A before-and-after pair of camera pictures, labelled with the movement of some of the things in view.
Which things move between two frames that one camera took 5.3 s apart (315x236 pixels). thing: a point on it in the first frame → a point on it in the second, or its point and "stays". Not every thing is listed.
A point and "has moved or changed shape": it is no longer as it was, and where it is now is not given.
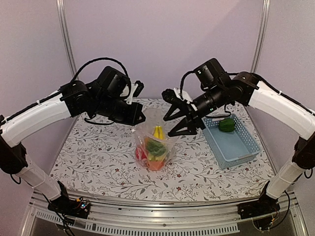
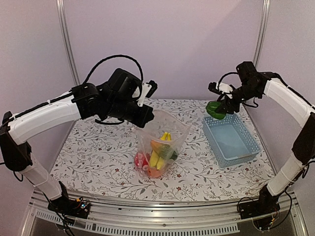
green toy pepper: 227,125 → 211,107
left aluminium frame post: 67,37 stays
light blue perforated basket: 230,148 stays
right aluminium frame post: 260,35 stays
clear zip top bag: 155,140 has moved or changed shape
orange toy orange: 155,165 → 154,173
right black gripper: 190,121 → 229,107
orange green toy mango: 154,158 → 161,149
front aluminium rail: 214,215 stays
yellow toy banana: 158,132 → 155,160
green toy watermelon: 156,148 → 174,156
